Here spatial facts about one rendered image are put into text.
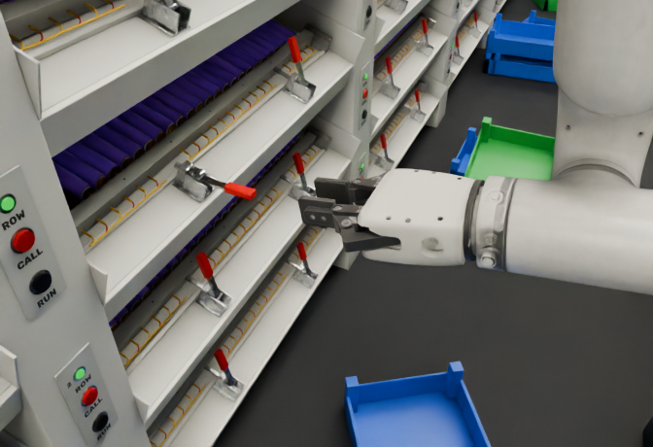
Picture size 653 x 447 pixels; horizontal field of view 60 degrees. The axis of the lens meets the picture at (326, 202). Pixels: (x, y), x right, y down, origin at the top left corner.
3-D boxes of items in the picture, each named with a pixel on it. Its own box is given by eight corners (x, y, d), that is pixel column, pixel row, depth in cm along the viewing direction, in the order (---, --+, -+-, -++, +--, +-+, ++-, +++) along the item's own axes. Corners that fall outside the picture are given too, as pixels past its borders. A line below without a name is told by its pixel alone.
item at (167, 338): (343, 176, 111) (369, 122, 101) (140, 438, 67) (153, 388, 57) (257, 123, 113) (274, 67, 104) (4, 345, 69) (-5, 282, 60)
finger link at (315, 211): (353, 248, 54) (292, 238, 57) (364, 228, 56) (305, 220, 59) (348, 220, 52) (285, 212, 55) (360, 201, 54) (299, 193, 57)
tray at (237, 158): (345, 85, 99) (365, 39, 93) (100, 330, 55) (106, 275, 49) (250, 29, 101) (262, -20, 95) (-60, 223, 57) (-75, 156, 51)
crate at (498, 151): (534, 253, 130) (539, 235, 123) (448, 229, 136) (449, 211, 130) (561, 153, 143) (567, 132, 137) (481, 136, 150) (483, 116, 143)
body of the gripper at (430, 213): (476, 290, 49) (358, 269, 54) (498, 223, 57) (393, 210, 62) (474, 220, 45) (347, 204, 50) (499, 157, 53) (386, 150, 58)
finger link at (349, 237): (362, 267, 49) (330, 238, 54) (432, 231, 52) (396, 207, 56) (360, 257, 49) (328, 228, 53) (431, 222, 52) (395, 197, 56)
